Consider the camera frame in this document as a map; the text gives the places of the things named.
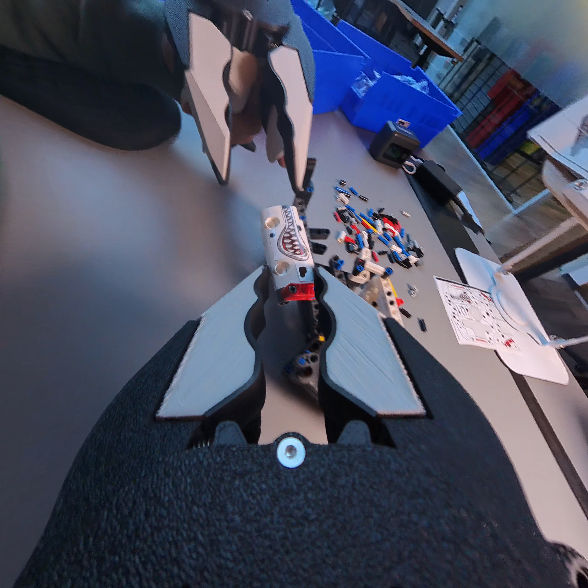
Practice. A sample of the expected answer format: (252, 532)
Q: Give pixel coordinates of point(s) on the white toothed toy panel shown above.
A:
(275, 248)

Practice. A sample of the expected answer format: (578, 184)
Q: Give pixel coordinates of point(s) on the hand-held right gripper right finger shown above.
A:
(372, 363)

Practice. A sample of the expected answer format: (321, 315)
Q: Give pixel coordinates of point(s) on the blue plastic bin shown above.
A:
(335, 78)
(399, 110)

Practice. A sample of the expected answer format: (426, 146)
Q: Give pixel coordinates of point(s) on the white sticker sheet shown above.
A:
(477, 312)

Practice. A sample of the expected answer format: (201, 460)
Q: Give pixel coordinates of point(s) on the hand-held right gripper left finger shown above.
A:
(211, 363)

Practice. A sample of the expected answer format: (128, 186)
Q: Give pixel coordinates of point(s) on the black toy tyre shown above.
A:
(574, 569)

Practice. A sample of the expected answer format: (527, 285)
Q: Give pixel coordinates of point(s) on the black power adapter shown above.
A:
(436, 183)

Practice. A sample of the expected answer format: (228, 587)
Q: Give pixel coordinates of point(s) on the pile of small toy pieces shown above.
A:
(390, 225)

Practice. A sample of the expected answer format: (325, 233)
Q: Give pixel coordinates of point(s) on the toy truck chassis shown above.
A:
(305, 358)

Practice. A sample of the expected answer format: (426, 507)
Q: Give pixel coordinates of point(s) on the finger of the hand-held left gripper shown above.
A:
(206, 82)
(294, 105)

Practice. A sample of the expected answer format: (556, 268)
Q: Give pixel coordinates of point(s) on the person's left forearm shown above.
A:
(82, 92)

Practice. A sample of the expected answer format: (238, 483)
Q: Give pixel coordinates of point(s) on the clear plastic bag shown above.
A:
(404, 82)

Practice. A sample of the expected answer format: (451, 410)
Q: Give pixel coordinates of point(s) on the black box device with display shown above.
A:
(393, 144)

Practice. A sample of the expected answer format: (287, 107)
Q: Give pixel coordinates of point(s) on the grey desk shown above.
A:
(115, 275)

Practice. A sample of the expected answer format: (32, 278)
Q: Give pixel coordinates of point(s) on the white book stand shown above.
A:
(477, 271)

